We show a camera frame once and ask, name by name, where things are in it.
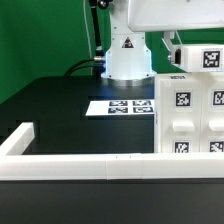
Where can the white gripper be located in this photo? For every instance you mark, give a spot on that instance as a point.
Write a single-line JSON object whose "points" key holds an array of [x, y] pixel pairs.
{"points": [[168, 15]]}

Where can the small white cabinet top box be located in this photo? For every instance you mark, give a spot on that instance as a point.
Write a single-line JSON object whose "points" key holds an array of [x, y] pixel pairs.
{"points": [[199, 57]]}

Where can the white cabinet body box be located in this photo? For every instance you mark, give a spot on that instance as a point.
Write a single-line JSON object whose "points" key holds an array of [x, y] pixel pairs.
{"points": [[201, 77]]}

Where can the white cabinet door panel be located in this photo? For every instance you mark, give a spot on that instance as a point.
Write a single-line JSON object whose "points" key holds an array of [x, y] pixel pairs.
{"points": [[212, 115], [179, 114]]}

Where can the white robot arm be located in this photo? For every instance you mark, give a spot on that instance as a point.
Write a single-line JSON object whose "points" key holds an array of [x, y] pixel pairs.
{"points": [[128, 57]]}

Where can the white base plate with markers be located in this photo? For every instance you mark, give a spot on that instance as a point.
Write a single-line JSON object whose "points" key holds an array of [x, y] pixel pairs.
{"points": [[120, 107]]}

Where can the white U-shaped frame wall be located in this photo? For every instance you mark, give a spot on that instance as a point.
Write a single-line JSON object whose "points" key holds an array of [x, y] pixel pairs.
{"points": [[16, 165]]}

